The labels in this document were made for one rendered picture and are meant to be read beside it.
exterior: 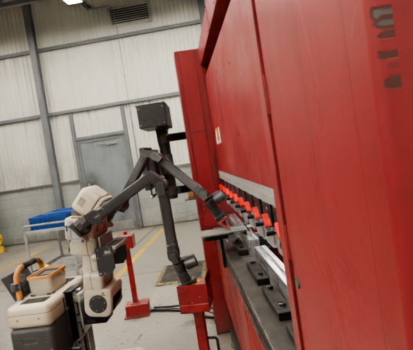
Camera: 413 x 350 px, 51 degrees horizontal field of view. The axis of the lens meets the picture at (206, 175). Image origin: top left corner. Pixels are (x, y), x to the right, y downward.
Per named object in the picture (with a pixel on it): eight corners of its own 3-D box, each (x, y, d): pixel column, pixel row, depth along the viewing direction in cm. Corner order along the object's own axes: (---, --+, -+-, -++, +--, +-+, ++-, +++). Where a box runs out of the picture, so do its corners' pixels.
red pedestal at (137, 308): (126, 312, 435) (113, 232, 431) (150, 308, 436) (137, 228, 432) (123, 320, 415) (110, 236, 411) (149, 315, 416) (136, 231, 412)
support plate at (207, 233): (199, 232, 269) (199, 231, 269) (241, 226, 270) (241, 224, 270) (201, 238, 251) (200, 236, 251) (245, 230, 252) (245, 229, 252)
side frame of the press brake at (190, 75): (214, 323, 375) (173, 58, 363) (309, 306, 380) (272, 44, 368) (216, 335, 350) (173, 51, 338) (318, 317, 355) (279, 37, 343)
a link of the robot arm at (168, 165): (155, 159, 274) (148, 157, 264) (159, 152, 274) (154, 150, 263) (206, 201, 264) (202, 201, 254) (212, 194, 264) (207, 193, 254)
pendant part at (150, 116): (157, 200, 409) (144, 111, 405) (183, 196, 409) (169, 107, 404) (150, 207, 358) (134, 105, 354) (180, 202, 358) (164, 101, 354)
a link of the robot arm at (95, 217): (155, 164, 230) (152, 165, 220) (170, 185, 231) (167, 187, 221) (90, 212, 235) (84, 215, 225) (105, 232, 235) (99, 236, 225)
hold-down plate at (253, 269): (246, 268, 216) (246, 262, 216) (257, 266, 217) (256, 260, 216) (257, 286, 186) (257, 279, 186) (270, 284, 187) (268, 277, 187)
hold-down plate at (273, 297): (262, 293, 176) (261, 286, 176) (275, 291, 177) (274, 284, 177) (279, 321, 147) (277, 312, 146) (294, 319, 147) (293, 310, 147)
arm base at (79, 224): (77, 222, 237) (68, 226, 225) (87, 212, 236) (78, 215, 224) (88, 232, 237) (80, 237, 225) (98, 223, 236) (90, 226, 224)
